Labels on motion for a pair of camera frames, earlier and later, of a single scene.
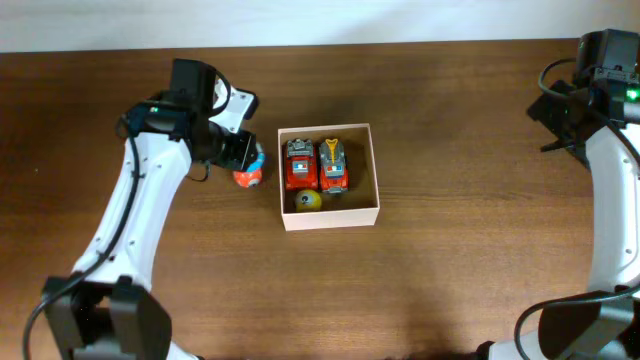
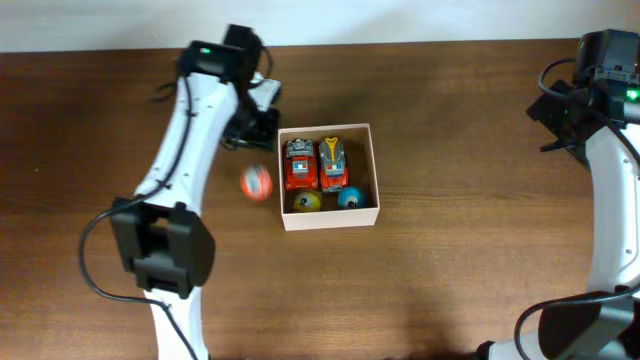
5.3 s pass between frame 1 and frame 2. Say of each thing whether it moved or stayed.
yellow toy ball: stayed
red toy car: stayed
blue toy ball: moved
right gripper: stayed
